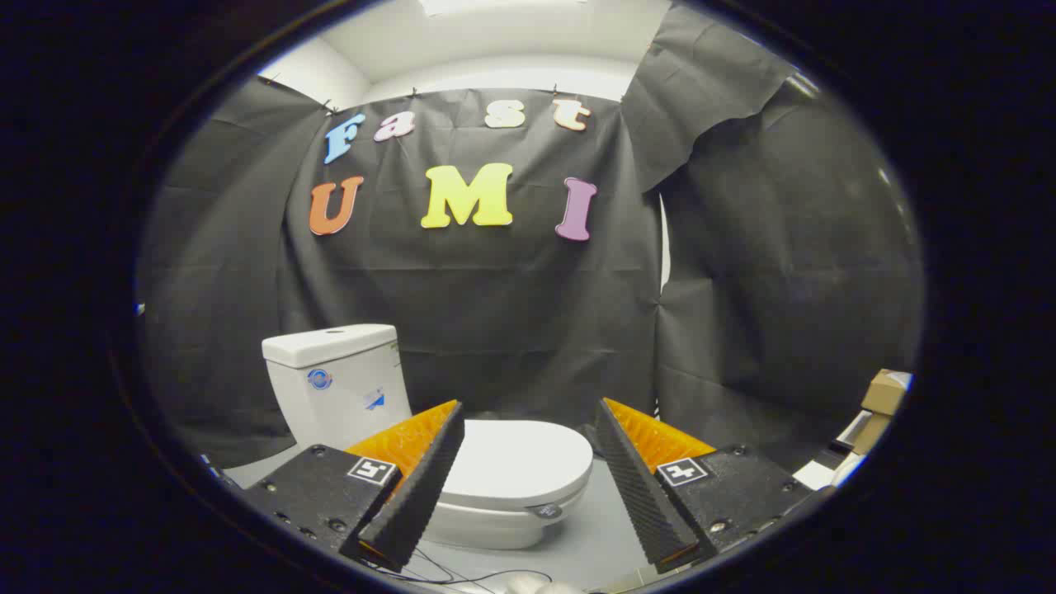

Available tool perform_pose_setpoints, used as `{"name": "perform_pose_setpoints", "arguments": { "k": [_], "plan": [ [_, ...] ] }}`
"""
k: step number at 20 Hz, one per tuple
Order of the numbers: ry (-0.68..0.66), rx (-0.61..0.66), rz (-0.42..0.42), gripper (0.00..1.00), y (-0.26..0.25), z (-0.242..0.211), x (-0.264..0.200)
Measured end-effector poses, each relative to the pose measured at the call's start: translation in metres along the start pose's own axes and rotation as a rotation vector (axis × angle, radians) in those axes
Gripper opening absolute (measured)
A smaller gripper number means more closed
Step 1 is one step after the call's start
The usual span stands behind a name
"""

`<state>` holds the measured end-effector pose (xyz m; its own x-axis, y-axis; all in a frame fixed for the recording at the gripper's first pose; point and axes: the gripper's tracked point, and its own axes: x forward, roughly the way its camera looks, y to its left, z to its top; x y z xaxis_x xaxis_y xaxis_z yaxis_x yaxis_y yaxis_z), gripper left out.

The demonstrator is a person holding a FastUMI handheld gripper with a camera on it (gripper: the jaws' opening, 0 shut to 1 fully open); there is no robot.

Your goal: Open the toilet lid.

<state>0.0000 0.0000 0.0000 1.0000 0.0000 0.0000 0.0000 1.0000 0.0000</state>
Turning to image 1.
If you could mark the white flat board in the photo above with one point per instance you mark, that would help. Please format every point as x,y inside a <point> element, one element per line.
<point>817,475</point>

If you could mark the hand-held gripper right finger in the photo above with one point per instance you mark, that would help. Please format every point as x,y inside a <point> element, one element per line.
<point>639,495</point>

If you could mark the black backdrop cloth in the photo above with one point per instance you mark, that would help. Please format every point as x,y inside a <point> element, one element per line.
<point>495,313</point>

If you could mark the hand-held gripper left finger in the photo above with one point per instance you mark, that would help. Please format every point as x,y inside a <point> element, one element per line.
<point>417,495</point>

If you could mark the brown cardboard box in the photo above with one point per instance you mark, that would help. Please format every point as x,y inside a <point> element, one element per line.
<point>870,433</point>
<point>887,392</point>

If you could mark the white toilet lid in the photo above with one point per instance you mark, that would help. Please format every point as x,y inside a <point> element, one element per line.
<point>520,458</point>

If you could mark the white toilet with tank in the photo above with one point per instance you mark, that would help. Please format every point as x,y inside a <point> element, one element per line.
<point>338,404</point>

